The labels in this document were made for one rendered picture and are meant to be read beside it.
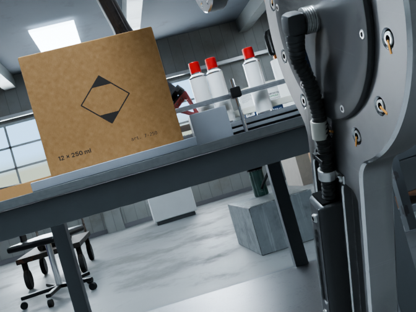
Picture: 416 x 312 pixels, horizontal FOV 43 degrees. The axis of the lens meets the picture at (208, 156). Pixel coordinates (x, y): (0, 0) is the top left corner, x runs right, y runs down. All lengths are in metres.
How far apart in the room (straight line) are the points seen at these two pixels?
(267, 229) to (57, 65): 2.92
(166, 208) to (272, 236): 4.40
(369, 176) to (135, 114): 0.81
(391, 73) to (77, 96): 0.92
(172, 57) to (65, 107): 8.66
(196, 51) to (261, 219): 6.34
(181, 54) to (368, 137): 9.48
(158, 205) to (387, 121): 7.85
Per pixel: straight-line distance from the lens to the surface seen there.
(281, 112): 1.57
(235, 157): 1.17
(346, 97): 0.41
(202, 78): 1.58
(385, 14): 0.35
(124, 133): 1.19
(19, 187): 1.52
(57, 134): 1.19
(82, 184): 1.14
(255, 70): 1.60
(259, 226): 3.92
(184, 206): 8.21
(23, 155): 9.68
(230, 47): 10.03
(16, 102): 9.81
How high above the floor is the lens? 0.80
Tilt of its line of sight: level
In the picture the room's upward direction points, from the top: 16 degrees counter-clockwise
